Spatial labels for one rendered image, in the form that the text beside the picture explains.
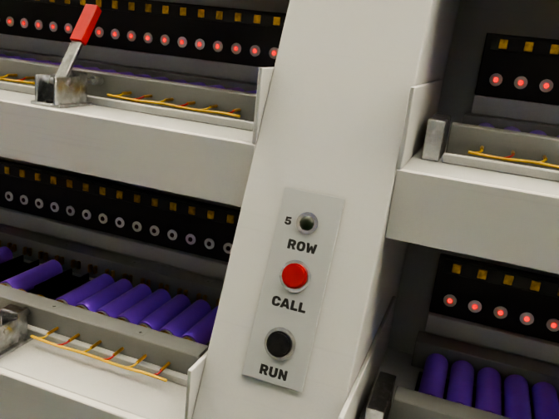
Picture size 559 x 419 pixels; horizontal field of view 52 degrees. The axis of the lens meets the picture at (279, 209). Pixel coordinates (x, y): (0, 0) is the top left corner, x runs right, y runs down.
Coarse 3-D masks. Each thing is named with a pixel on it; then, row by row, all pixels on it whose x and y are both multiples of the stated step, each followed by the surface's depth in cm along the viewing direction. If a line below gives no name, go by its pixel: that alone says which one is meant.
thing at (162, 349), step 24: (0, 288) 49; (48, 312) 46; (72, 312) 47; (72, 336) 46; (96, 336) 45; (120, 336) 44; (144, 336) 44; (168, 336) 45; (144, 360) 44; (168, 360) 43; (192, 360) 43
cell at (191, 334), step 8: (216, 312) 50; (200, 320) 49; (208, 320) 49; (192, 328) 47; (200, 328) 47; (208, 328) 48; (184, 336) 46; (192, 336) 46; (200, 336) 46; (208, 336) 47
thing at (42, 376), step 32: (32, 224) 63; (64, 224) 61; (160, 256) 58; (192, 256) 57; (32, 352) 45; (64, 352) 45; (0, 384) 42; (32, 384) 41; (64, 384) 41; (96, 384) 42; (128, 384) 42; (160, 384) 43; (192, 384) 36; (0, 416) 43; (32, 416) 42; (64, 416) 41; (96, 416) 39; (128, 416) 39; (160, 416) 39
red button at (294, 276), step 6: (294, 264) 36; (288, 270) 36; (294, 270) 36; (300, 270) 36; (282, 276) 36; (288, 276) 36; (294, 276) 36; (300, 276) 36; (306, 276) 36; (288, 282) 36; (294, 282) 36; (300, 282) 36; (294, 288) 36
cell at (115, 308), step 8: (136, 288) 53; (144, 288) 53; (120, 296) 51; (128, 296) 51; (136, 296) 52; (144, 296) 53; (112, 304) 49; (120, 304) 50; (128, 304) 51; (104, 312) 48; (112, 312) 49; (120, 312) 49
